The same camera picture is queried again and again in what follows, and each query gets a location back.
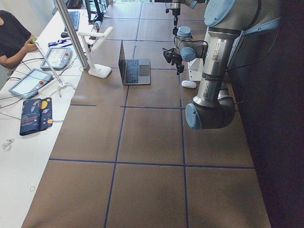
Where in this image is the near teach pendant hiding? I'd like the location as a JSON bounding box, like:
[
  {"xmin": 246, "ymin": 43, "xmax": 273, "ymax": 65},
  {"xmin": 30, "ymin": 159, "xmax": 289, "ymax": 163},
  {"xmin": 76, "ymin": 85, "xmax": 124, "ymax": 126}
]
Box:
[{"xmin": 9, "ymin": 68, "xmax": 53, "ymax": 99}]

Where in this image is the white computer mouse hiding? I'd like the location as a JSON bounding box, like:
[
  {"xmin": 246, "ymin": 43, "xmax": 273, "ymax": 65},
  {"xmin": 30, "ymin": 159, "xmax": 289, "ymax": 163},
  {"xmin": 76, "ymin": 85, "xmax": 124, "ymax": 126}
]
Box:
[{"xmin": 181, "ymin": 80, "xmax": 197, "ymax": 88}]

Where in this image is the white pillar with base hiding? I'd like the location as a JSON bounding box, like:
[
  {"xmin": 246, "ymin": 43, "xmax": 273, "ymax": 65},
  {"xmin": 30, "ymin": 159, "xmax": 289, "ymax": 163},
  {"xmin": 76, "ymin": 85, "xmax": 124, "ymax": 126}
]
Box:
[{"xmin": 188, "ymin": 58, "xmax": 204, "ymax": 81}]

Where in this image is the black keyboard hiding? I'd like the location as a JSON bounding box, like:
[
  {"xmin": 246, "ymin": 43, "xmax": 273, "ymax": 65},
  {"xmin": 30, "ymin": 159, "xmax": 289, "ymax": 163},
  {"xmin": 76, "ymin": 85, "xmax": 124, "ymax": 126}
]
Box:
[{"xmin": 68, "ymin": 11, "xmax": 80, "ymax": 31}]

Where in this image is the space print pencil case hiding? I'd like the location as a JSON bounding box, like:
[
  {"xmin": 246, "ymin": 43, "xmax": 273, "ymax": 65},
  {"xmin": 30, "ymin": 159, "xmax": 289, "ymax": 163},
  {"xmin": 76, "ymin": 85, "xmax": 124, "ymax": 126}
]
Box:
[{"xmin": 19, "ymin": 97, "xmax": 53, "ymax": 136}]

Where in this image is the metal rod with claw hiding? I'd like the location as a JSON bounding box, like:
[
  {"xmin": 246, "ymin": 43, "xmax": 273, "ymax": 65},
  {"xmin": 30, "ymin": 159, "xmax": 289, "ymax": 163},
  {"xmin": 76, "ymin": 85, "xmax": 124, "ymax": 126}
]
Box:
[{"xmin": 30, "ymin": 37, "xmax": 76, "ymax": 98}]

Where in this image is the blue lanyard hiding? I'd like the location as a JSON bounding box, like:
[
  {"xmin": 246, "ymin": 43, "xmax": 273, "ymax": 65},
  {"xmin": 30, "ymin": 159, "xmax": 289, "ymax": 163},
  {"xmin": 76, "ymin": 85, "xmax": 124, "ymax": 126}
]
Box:
[{"xmin": 48, "ymin": 38, "xmax": 73, "ymax": 48}]

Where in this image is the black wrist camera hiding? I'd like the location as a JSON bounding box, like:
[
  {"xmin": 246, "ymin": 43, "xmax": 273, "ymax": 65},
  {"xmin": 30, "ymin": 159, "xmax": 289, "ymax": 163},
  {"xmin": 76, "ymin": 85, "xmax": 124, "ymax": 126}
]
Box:
[{"xmin": 162, "ymin": 47, "xmax": 178, "ymax": 65}]

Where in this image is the black desk mouse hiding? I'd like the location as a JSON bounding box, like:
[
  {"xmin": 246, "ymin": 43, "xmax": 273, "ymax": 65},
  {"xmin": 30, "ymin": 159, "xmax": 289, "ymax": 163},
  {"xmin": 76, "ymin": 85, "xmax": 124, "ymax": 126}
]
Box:
[{"xmin": 61, "ymin": 32, "xmax": 69, "ymax": 38}]

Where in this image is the seated person black shirt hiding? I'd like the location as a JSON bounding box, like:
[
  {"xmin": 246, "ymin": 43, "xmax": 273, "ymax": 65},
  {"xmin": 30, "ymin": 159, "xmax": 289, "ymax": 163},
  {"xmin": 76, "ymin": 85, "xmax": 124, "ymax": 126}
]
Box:
[{"xmin": 0, "ymin": 10, "xmax": 37, "ymax": 69}]

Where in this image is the teach pendant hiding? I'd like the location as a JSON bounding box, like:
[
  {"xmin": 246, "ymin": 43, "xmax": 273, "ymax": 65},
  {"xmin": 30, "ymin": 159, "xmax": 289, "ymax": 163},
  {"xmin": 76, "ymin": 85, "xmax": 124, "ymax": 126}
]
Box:
[
  {"xmin": 46, "ymin": 47, "xmax": 72, "ymax": 70},
  {"xmin": 9, "ymin": 68, "xmax": 53, "ymax": 99}
]

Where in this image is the white desk lamp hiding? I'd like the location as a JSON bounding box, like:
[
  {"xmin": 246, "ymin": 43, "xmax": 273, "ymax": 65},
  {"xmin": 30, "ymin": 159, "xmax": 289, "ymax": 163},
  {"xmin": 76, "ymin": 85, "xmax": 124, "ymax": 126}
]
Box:
[{"xmin": 78, "ymin": 26, "xmax": 114, "ymax": 78}]

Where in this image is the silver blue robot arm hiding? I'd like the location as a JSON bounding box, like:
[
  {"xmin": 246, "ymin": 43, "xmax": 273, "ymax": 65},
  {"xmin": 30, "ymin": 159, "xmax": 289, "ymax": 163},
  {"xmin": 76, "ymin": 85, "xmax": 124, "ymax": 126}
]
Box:
[
  {"xmin": 176, "ymin": 0, "xmax": 282, "ymax": 130},
  {"xmin": 165, "ymin": 0, "xmax": 199, "ymax": 36}
]

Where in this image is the far teach pendant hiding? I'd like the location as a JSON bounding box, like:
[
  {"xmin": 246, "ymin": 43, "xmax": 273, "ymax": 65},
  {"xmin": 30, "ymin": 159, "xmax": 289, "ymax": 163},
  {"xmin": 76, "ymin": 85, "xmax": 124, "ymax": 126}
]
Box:
[{"xmin": 46, "ymin": 47, "xmax": 72, "ymax": 70}]

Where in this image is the aluminium frame post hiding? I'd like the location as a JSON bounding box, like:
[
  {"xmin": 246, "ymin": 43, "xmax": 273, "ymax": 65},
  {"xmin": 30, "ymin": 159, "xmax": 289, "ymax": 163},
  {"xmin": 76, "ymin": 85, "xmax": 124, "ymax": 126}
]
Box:
[{"xmin": 54, "ymin": 0, "xmax": 89, "ymax": 70}]

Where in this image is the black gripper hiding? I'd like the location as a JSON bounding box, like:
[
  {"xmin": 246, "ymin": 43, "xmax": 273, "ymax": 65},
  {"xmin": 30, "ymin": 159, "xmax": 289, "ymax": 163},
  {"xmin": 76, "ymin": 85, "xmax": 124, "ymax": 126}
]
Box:
[
  {"xmin": 171, "ymin": 8, "xmax": 181, "ymax": 36},
  {"xmin": 174, "ymin": 57, "xmax": 184, "ymax": 75}
]

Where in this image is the grey laptop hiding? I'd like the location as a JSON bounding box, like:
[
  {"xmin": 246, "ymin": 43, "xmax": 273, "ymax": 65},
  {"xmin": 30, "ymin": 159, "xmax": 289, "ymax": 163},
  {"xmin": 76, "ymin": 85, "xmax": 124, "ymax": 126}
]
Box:
[{"xmin": 118, "ymin": 41, "xmax": 151, "ymax": 86}]

